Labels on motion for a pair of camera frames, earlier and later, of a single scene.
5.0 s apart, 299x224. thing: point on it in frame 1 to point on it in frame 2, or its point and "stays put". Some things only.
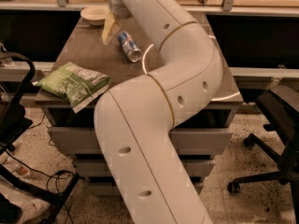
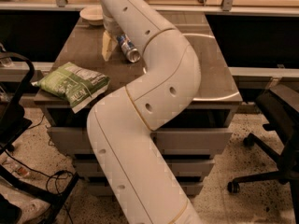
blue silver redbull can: [131, 49] stays put
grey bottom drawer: [110, 189] stays put
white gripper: [119, 7] to [109, 24]
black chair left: [17, 74] stays put
